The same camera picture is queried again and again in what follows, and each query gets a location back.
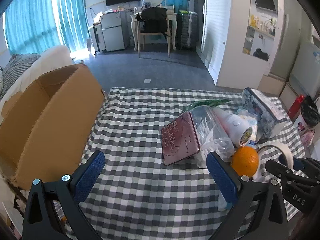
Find red thermos bottle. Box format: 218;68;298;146
288;95;305;119

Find orange fruit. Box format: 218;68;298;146
230;146;259;178

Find black drawer tower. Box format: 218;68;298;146
176;10;199;50

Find white dressing desk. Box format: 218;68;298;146
130;5;177;51

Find white tape roll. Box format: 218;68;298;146
252;142;294;183

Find white washing machine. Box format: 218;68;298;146
289;42;319;100

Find white side cart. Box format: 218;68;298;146
89;23;106;54

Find clear plastic cotton swab bag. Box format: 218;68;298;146
190;106;234;168

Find grey checkered tablecloth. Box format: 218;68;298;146
63;87;306;240

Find beige sofa with grey blanket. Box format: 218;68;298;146
0;44;74;108

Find brown cardboard box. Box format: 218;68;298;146
1;64;105;190

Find navy white tissue paper pack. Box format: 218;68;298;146
242;87;287;139

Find white sliding wardrobe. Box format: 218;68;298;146
197;0;249;89

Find pink embossed notebook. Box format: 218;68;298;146
161;111;200;166

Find white spray bottle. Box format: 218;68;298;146
213;107;253;147

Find wooden chair with black jacket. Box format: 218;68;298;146
135;7;171;57

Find green snack bag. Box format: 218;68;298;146
182;99;229;113

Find teal window curtains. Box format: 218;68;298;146
4;0;89;55

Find white bin with black bag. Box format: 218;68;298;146
293;95;319;135

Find silver mini fridge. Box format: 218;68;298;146
100;11;129;51

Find pink plastic bag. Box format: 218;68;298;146
300;129;315;148

